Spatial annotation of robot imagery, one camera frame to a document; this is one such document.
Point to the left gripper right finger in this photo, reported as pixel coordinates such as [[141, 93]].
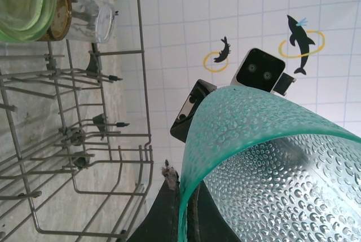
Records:
[[207, 219]]

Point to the clear plastic cup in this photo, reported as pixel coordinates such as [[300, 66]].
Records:
[[93, 13]]

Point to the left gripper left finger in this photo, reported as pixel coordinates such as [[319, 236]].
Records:
[[166, 213]]

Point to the tall green plastic cup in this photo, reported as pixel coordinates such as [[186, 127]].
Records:
[[22, 5]]

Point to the teal textured plastic cup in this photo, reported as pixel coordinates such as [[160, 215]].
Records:
[[253, 118]]

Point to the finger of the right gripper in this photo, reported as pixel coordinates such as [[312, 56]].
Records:
[[194, 103]]

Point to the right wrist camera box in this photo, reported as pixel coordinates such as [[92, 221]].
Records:
[[259, 70]]

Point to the amber plastic cup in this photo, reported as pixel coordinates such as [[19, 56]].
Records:
[[60, 16]]

